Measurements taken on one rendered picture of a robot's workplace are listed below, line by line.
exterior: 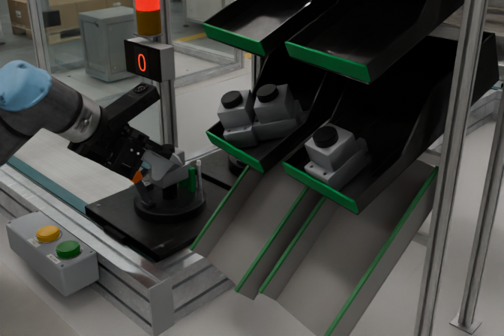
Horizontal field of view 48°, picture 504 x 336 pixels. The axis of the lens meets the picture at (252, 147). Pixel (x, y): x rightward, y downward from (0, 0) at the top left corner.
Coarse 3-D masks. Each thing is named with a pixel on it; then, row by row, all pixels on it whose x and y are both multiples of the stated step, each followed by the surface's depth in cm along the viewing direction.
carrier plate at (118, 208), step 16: (128, 192) 116; (208, 192) 116; (224, 192) 116; (96, 208) 110; (112, 208) 110; (128, 208) 110; (208, 208) 110; (112, 224) 105; (128, 224) 105; (144, 224) 105; (160, 224) 105; (176, 224) 105; (192, 224) 105; (128, 240) 102; (144, 240) 100; (160, 240) 100; (176, 240) 100; (192, 240) 101; (160, 256) 96
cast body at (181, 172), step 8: (168, 144) 107; (152, 152) 107; (176, 152) 106; (184, 160) 108; (176, 168) 107; (184, 168) 108; (168, 176) 106; (176, 176) 107; (184, 176) 109; (160, 184) 106; (168, 184) 106
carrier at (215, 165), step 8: (216, 152) 134; (224, 152) 134; (208, 160) 130; (216, 160) 130; (224, 160) 130; (232, 160) 125; (240, 160) 123; (208, 168) 126; (216, 168) 126; (224, 168) 126; (232, 168) 124; (240, 168) 122; (208, 176) 123; (216, 176) 122; (224, 176) 122; (232, 176) 122; (216, 184) 122; (224, 184) 120; (232, 184) 119
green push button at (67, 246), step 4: (60, 244) 98; (64, 244) 98; (68, 244) 98; (72, 244) 98; (76, 244) 98; (56, 248) 98; (60, 248) 97; (64, 248) 97; (68, 248) 97; (72, 248) 97; (76, 248) 98; (56, 252) 97; (60, 252) 97; (64, 252) 97; (68, 252) 97; (72, 252) 97; (76, 252) 98; (60, 256) 97; (64, 256) 97; (68, 256) 97
